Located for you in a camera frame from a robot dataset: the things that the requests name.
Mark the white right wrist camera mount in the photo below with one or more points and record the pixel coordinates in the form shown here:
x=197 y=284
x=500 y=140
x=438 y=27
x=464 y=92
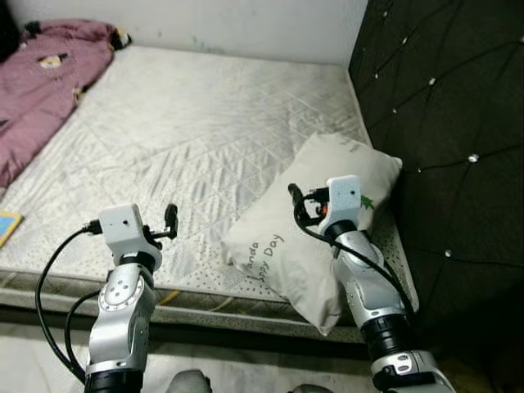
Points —
x=344 y=196

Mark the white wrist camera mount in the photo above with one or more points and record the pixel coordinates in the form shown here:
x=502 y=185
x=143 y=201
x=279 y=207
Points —
x=123 y=225
x=344 y=196

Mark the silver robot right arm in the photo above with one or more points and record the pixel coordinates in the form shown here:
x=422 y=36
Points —
x=368 y=286

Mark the black tufted headboard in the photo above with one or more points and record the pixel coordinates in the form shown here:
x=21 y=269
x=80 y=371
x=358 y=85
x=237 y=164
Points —
x=450 y=123

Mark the white printed pillow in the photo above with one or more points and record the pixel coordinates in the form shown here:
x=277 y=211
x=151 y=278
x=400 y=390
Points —
x=278 y=246

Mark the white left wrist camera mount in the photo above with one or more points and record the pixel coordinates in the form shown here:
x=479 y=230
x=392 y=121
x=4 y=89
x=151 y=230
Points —
x=123 y=225

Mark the silver robot right leg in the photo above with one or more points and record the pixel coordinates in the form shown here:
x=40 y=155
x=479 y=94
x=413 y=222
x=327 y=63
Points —
x=311 y=389

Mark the white grey quilted mattress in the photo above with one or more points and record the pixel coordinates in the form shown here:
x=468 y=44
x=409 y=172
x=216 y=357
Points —
x=205 y=123

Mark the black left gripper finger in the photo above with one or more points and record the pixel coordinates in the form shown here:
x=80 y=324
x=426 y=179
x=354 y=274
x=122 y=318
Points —
x=171 y=219

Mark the silver robot left leg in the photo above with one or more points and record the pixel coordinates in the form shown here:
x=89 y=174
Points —
x=188 y=381

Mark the purple cartoon mouse blanket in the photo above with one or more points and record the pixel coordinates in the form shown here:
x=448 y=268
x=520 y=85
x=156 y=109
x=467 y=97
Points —
x=41 y=90

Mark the silver robot leg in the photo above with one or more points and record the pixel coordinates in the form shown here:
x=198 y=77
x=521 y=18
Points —
x=188 y=381
x=311 y=389

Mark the colourful children's picture book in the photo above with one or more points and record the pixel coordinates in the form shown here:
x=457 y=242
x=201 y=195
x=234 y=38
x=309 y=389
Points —
x=8 y=228

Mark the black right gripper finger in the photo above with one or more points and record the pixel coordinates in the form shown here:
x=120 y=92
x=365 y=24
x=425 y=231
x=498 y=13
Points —
x=295 y=196

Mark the dark bedside furniture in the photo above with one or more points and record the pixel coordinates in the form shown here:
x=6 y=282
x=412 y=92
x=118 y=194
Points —
x=8 y=29

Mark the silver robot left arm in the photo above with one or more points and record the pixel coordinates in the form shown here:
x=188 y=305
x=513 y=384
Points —
x=123 y=319

